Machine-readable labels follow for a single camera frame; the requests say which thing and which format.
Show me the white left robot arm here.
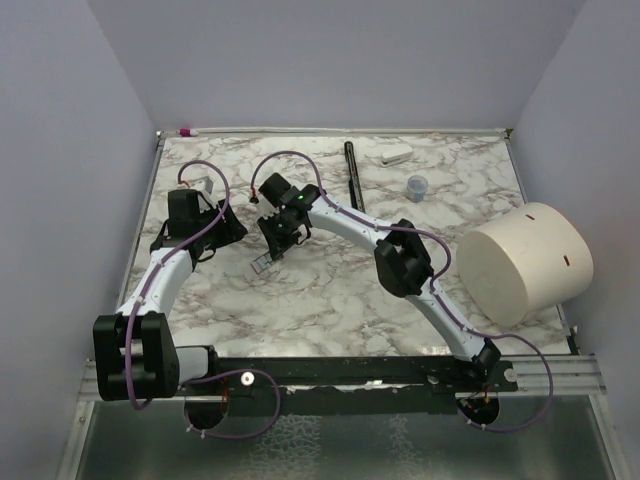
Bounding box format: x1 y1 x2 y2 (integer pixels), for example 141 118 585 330
93 189 247 402

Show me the staple box tray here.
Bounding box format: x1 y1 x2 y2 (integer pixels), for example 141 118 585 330
250 252 273 275

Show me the aluminium frame rail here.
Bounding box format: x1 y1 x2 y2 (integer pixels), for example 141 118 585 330
79 352 606 401

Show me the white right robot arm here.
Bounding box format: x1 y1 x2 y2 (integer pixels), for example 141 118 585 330
257 173 501 391

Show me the clear tub of clips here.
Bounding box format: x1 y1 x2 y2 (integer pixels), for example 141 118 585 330
405 175 428 203

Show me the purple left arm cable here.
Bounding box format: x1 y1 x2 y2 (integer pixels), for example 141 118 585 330
125 162 282 441

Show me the large white paper roll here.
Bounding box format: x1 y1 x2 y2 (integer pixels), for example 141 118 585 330
456 202 594 327

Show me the white stapler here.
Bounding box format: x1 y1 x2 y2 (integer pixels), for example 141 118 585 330
380 145 414 167

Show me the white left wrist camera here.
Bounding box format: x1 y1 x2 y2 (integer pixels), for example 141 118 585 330
191 176 215 204

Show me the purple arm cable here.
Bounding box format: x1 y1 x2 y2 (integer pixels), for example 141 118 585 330
248 151 555 434
125 162 282 441

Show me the pink capped white tube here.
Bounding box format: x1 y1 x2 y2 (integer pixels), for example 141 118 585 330
179 128 199 137

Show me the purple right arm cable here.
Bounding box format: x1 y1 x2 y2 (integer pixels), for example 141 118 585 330
248 151 555 434

